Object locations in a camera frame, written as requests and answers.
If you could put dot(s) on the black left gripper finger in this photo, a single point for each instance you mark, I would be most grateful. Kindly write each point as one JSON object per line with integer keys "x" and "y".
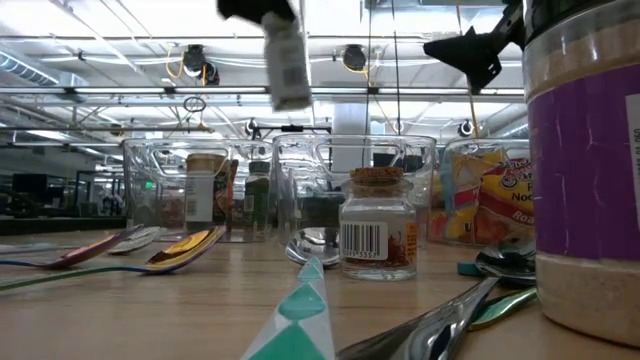
{"x": 250, "y": 9}

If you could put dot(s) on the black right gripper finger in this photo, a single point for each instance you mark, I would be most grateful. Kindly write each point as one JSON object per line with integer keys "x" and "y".
{"x": 470, "y": 55}

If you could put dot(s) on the white-lid spice bottle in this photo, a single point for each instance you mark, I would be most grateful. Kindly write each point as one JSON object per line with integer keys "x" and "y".
{"x": 287, "y": 65}

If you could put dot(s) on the yellow ramen packet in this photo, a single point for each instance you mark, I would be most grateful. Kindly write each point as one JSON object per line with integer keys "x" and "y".
{"x": 472, "y": 167}

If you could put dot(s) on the purple-label jar black lid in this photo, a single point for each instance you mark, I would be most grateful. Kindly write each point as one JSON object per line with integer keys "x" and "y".
{"x": 585, "y": 175}

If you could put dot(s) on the red ramen packet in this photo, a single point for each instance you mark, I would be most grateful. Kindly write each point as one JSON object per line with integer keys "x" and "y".
{"x": 505, "y": 220}

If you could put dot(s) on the brown taco mix packet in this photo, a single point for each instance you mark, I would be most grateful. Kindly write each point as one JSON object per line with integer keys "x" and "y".
{"x": 231, "y": 185}

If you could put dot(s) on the small cork-stoppered glass jar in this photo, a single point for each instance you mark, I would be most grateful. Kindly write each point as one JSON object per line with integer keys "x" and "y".
{"x": 377, "y": 210}

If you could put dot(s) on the green-lid spice jar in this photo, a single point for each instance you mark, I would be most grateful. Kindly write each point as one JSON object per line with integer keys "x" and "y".
{"x": 257, "y": 200}

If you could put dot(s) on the silver spoon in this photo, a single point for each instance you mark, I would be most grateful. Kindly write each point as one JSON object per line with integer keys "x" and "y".
{"x": 137, "y": 241}

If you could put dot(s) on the clear plastic bin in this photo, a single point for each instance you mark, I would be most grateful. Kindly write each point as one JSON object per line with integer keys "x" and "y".
{"x": 150, "y": 210}
{"x": 480, "y": 146}
{"x": 300, "y": 175}

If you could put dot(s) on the black monitor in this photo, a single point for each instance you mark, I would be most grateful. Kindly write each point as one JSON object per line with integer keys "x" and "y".
{"x": 400, "y": 162}

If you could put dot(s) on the black spoon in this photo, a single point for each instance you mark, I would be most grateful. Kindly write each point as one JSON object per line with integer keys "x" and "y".
{"x": 507, "y": 260}

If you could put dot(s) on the purple-bowled iridescent spoon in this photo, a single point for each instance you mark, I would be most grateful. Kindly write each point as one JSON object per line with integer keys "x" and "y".
{"x": 500, "y": 307}

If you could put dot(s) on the long ceiling rail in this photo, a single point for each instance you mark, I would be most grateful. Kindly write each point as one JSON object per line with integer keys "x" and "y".
{"x": 125, "y": 90}

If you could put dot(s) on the silver ventilation duct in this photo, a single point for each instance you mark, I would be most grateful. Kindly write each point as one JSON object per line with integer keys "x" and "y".
{"x": 25, "y": 70}

